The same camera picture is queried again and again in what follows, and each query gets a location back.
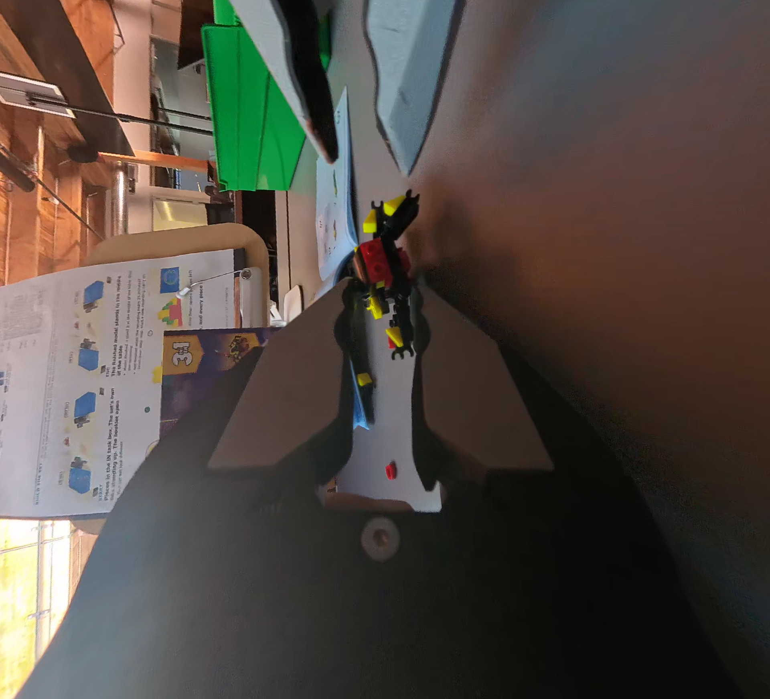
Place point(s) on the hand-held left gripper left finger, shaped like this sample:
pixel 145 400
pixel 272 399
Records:
pixel 270 410

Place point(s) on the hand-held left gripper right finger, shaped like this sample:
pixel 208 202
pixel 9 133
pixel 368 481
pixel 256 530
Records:
pixel 481 410

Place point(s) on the red black yellow lego model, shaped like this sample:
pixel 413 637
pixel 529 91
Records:
pixel 379 265

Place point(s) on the purple lego set box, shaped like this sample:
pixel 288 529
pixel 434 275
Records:
pixel 204 386

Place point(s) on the black and yellow lego piece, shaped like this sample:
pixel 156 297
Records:
pixel 363 377

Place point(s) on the small red lego piece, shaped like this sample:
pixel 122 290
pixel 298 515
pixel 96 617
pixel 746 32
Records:
pixel 391 470

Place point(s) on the open lego instruction booklet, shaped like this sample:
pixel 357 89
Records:
pixel 334 211

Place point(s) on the small green plastic bin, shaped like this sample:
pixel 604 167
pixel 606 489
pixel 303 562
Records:
pixel 224 4

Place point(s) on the small white object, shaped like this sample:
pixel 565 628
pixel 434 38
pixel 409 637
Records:
pixel 293 303

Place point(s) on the large green plastic bin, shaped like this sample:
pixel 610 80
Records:
pixel 252 121

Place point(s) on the black thin rod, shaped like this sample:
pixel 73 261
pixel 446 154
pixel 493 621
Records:
pixel 162 120

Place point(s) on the beige wooden chair back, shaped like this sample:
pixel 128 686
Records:
pixel 180 238

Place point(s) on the printed task instruction sheet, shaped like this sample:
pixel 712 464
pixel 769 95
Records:
pixel 78 380

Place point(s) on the dark ceiling beam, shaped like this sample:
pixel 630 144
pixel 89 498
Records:
pixel 60 49

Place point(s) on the white framed ceiling panel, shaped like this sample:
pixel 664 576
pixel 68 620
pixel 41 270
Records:
pixel 33 96

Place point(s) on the grey metal pipe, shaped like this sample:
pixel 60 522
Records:
pixel 120 199

